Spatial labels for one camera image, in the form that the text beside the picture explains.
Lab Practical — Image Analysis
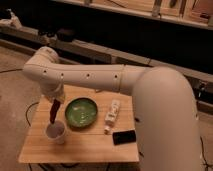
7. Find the green round plate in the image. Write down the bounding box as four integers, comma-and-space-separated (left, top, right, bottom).
65, 97, 98, 128

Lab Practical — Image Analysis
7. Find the white crumpled object on ledge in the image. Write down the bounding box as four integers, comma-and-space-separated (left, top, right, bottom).
0, 9, 22, 29

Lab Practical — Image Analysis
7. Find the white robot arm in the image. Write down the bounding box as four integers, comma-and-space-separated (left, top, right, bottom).
23, 46, 204, 171

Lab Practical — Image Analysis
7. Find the black smartphone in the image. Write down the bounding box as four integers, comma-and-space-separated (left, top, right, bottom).
112, 130, 136, 145

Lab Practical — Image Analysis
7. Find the white ceramic cup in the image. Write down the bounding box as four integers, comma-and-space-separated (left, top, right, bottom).
45, 120, 66, 144

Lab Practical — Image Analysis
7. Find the wooden table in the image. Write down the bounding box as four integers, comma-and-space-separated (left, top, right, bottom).
18, 86, 139, 163

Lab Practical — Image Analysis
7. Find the dark object on ledge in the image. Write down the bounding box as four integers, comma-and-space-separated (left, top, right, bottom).
56, 28, 75, 42

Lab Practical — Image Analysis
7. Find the black cable right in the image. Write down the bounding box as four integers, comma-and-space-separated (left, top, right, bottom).
199, 135, 213, 171

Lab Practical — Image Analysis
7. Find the black floor cable left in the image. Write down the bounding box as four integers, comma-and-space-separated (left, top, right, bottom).
0, 67, 24, 75

